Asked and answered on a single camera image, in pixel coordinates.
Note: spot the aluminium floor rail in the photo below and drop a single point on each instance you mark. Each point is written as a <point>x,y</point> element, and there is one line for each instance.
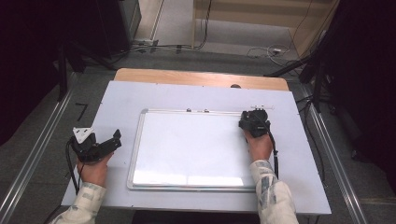
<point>34,152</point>
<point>339,186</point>

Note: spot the silver framed whiteboard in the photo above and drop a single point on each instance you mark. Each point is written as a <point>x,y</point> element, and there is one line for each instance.
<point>186,146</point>

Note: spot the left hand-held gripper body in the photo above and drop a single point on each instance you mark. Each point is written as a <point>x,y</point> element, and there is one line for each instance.
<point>87,149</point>

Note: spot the person's left hand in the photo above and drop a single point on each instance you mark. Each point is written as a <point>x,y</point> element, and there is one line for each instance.
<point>93,171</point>

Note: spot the black cabinet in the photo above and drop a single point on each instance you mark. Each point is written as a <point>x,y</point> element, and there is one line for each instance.
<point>118,25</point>

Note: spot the wooden table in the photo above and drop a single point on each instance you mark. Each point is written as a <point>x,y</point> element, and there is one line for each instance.
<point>186,77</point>

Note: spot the black metal stand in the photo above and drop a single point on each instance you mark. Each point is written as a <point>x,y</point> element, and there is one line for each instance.
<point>318,84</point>
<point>62,74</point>

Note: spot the large white table sheet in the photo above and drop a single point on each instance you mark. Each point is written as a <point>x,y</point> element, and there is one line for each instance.
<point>124,99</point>

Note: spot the light wooden partition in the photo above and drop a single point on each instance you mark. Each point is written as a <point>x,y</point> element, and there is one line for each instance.
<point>249,12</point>

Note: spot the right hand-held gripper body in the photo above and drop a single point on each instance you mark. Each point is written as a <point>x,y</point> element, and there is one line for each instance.
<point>260,123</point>

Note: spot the dark round table grommet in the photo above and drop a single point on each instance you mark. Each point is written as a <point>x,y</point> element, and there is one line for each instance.
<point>235,86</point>

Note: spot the person's right hand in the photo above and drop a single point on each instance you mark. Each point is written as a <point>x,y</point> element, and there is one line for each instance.
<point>260,147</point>

